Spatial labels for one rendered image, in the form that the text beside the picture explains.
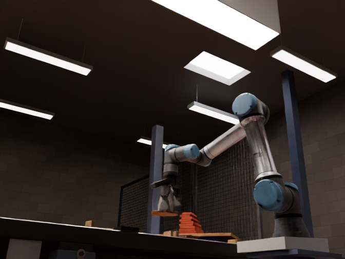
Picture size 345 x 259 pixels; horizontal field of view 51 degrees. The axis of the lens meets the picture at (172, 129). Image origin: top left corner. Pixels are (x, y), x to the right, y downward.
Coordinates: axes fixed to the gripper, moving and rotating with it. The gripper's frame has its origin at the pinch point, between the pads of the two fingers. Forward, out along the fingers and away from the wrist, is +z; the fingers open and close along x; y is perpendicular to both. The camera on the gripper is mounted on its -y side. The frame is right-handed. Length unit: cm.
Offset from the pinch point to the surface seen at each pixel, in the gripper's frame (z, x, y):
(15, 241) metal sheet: 23, -19, -71
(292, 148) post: -196, 189, 384
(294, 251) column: 19, -59, 18
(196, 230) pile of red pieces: -5, 53, 65
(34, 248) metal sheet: 25, -19, -64
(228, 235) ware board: 1, 18, 61
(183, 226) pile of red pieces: -8, 60, 59
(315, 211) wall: -118, 238, 507
